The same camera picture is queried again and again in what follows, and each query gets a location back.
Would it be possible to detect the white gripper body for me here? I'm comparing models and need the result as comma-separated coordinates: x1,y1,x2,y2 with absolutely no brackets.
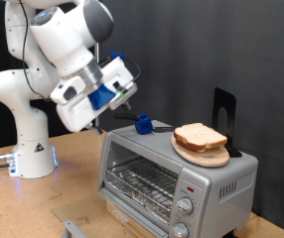
50,57,139,134

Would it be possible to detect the metal spatula with blue block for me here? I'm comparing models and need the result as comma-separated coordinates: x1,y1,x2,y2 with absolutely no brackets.
112,112,175,136

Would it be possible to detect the white bread slice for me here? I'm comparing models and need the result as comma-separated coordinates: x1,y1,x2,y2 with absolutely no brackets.
173,122,228,150

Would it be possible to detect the glass oven door with handle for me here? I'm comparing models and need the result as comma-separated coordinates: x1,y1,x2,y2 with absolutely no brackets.
51,191,170,238

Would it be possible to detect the wooden box under oven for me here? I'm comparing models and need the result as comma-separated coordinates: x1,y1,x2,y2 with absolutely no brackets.
105,199,151,238

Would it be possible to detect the silver oven knob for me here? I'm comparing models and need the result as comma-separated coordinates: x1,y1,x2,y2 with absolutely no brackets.
171,222,190,238
176,197,195,216

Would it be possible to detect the silver toaster oven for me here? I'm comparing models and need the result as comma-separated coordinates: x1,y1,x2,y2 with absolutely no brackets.
96,119,259,238

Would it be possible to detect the vertical metal pole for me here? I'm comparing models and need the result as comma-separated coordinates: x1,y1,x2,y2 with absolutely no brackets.
94,42,101,129

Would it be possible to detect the round wooden cutting board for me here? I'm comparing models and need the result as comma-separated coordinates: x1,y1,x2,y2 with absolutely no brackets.
170,132,231,169

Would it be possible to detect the black metal bookend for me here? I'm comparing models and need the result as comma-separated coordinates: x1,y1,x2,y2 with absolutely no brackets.
211,86,243,159

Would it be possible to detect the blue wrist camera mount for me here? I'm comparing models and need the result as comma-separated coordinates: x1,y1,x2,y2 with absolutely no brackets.
87,83,117,111

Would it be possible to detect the wire oven rack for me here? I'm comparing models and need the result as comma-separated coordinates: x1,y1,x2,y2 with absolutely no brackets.
105,157,180,222

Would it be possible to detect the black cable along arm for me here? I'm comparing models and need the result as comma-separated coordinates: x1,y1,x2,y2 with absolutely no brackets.
17,0,47,100

